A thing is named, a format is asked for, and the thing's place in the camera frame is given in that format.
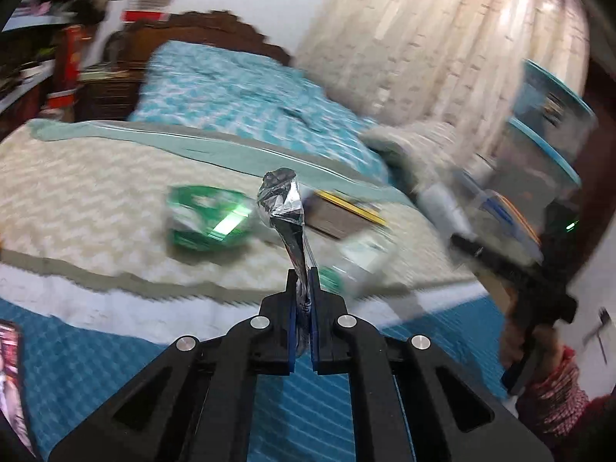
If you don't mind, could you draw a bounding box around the beige fluffy cloth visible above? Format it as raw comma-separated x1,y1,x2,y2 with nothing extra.
361,122,465,181

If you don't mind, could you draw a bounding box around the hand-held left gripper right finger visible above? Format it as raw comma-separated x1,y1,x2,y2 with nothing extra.
308,267,554,462

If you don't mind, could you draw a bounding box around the wooden headboard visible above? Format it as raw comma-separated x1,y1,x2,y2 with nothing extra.
103,10,294,65

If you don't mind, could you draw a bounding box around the dark red printed object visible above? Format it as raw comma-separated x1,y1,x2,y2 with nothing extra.
0,320,37,458

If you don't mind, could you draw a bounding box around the silver foil wrapper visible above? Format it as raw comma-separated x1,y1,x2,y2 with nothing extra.
257,167,313,357

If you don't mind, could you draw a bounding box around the cluttered wall shelf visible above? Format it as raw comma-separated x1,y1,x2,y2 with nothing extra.
0,0,63,128

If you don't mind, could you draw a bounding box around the person's right hand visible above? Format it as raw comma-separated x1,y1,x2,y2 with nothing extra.
498,320,564,371

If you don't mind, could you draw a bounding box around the clear plastic bin blue rim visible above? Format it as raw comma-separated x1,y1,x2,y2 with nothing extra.
462,58,600,251

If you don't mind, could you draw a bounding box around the brown yellow box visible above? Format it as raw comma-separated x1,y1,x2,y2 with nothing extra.
303,190,388,241

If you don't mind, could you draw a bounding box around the green snack packet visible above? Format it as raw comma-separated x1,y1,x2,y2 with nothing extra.
166,184,256,253

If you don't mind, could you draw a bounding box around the red white wall hanging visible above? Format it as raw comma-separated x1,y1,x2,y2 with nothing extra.
120,0,170,22

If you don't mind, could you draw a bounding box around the mint green quilted cloth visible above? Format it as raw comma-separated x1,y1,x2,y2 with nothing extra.
26,118,410,203

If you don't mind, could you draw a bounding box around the tall red box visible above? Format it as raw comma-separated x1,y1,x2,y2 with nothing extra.
48,24,84,109

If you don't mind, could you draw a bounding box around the dark wooden furniture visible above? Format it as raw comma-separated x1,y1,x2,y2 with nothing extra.
575,58,616,280

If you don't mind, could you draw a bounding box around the beige zigzag blanket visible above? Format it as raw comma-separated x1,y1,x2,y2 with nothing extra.
0,127,482,318

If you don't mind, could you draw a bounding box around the teal chevron bedspread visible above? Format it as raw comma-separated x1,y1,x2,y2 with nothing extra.
127,41,400,188

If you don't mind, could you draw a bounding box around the person's right forearm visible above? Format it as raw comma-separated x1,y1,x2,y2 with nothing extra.
517,346,616,462

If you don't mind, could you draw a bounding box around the grey white carton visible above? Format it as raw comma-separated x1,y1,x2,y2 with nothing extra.
416,185,472,239

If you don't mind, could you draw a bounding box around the teal waffle bed cover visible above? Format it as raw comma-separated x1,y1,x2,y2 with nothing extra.
0,293,521,462

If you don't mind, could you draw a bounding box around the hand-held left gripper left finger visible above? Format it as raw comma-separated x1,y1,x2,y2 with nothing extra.
48,268,298,462

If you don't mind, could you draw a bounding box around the white printed packet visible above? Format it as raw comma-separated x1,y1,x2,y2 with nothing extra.
322,233,400,299

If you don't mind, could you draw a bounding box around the wooden nightstand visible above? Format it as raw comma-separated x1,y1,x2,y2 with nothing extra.
77,65,145,123

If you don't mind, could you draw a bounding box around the beige patterned curtain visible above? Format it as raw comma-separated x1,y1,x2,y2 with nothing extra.
293,0,590,164

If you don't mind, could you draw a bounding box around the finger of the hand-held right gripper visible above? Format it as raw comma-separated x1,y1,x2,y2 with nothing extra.
450,233,530,277

